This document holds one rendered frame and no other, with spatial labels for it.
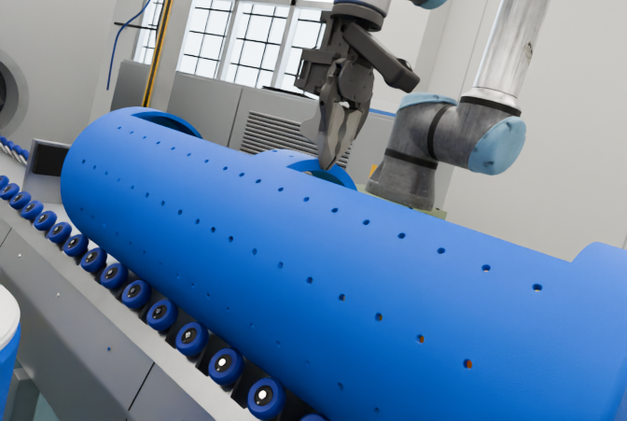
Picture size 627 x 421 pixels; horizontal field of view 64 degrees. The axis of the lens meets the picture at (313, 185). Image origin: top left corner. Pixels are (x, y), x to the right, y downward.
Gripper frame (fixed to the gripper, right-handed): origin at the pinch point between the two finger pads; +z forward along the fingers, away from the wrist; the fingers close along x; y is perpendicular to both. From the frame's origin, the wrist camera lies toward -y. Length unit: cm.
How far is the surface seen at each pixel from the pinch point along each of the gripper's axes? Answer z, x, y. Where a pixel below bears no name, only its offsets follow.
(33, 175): 24, 4, 87
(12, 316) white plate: 19.8, 34.4, 2.5
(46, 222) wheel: 27, 11, 57
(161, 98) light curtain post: -3, -33, 101
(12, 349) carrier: 21.5, 34.8, -0.1
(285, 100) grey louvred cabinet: -18, -126, 143
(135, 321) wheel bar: 30.3, 10.9, 19.2
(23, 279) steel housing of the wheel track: 38, 13, 55
